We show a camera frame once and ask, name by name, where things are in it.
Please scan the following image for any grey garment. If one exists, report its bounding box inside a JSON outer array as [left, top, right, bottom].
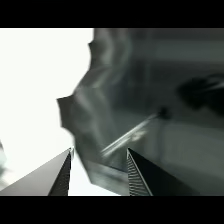
[[56, 28, 161, 197]]

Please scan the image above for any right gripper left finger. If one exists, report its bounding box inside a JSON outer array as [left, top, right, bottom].
[[0, 146, 74, 197]]

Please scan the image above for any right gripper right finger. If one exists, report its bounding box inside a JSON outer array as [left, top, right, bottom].
[[125, 147, 201, 197]]

